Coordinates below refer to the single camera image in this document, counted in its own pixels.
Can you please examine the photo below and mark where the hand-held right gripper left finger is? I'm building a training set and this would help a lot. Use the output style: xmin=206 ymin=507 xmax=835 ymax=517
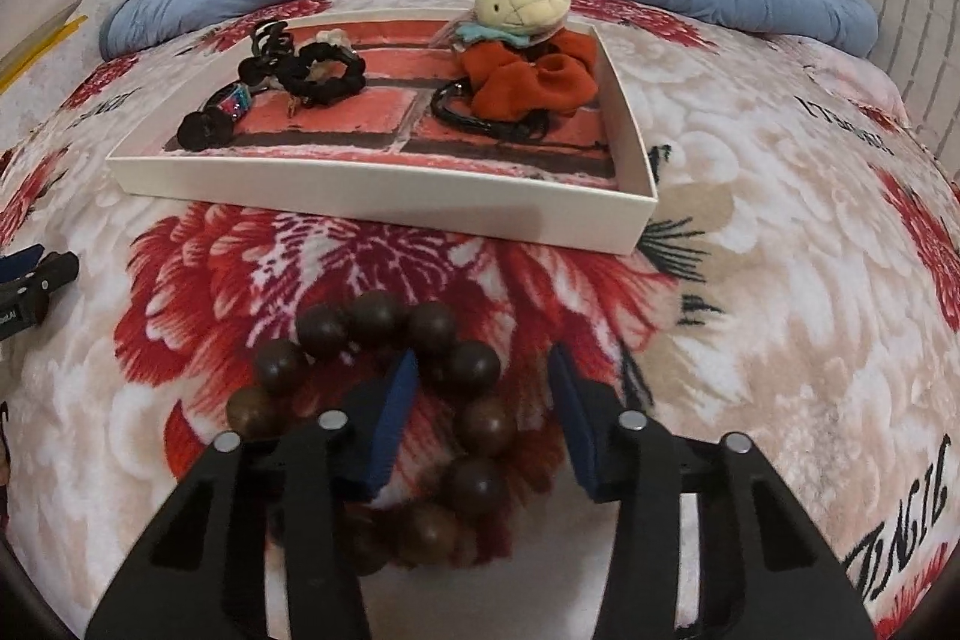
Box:
xmin=84 ymin=347 xmax=421 ymax=640

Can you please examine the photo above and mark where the pink knit band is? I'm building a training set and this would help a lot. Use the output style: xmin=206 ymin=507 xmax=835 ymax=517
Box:
xmin=431 ymin=14 xmax=481 ymax=49

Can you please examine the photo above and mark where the white tray with brick print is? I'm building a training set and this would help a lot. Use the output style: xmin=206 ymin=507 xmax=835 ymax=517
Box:
xmin=105 ymin=10 xmax=659 ymax=255

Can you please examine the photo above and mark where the black scrunchie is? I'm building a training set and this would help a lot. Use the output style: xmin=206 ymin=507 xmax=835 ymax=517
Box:
xmin=274 ymin=41 xmax=367 ymax=107

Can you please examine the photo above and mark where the red floral blanket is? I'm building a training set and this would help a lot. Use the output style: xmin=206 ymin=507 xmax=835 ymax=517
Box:
xmin=0 ymin=0 xmax=960 ymax=640

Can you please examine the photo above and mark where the small dark brown hair clip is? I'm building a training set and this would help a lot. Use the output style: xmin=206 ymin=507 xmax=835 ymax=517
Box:
xmin=176 ymin=111 xmax=241 ymax=152

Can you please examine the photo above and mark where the brown wooden bead bracelet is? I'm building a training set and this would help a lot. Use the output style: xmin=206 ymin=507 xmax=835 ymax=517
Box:
xmin=225 ymin=291 xmax=518 ymax=577

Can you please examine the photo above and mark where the black hair tie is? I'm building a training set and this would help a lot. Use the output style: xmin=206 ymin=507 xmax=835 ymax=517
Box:
xmin=431 ymin=80 xmax=560 ymax=145

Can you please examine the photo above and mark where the rainbow rhinestone claw clip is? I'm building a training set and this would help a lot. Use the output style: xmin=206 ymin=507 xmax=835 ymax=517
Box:
xmin=202 ymin=81 xmax=260 ymax=127

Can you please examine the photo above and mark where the yellow stick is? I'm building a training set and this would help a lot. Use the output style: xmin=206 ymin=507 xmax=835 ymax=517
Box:
xmin=0 ymin=14 xmax=89 ymax=94

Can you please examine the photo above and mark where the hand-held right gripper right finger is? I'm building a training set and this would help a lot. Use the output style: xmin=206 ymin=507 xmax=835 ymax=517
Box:
xmin=546 ymin=344 xmax=878 ymax=640

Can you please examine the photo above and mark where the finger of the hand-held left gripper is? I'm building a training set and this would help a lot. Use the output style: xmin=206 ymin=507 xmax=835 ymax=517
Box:
xmin=0 ymin=250 xmax=81 ymax=342
xmin=0 ymin=244 xmax=46 ymax=283

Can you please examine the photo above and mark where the orange scrunchie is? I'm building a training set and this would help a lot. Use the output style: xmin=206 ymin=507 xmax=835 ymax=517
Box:
xmin=459 ymin=31 xmax=597 ymax=122

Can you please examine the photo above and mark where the black hair claw clip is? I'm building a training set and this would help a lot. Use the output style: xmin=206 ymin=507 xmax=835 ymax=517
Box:
xmin=238 ymin=19 xmax=297 ymax=86

